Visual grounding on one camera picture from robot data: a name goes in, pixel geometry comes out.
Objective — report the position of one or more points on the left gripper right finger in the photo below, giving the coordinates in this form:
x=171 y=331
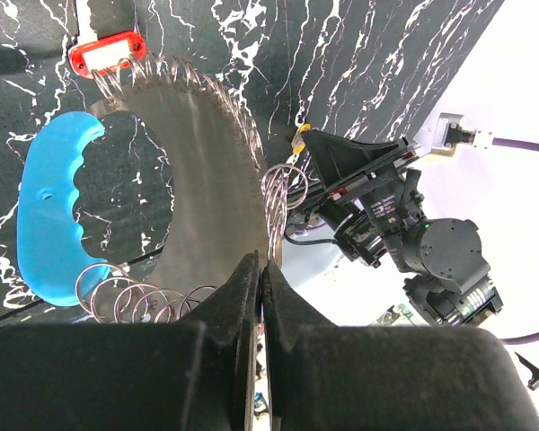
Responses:
x=326 y=377

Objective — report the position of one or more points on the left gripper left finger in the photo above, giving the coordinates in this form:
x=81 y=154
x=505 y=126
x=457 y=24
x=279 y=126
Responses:
x=194 y=374

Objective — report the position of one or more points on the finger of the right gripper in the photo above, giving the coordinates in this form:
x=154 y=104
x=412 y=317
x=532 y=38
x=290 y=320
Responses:
x=337 y=160

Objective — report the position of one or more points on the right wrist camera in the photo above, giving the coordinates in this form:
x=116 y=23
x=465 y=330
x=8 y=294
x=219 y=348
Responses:
x=453 y=130

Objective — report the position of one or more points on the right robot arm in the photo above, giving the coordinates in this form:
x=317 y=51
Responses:
x=449 y=280

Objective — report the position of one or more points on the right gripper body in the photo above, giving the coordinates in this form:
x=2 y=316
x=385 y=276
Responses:
x=388 y=195

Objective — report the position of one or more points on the yellow tagged key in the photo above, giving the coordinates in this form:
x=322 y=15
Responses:
x=298 y=143

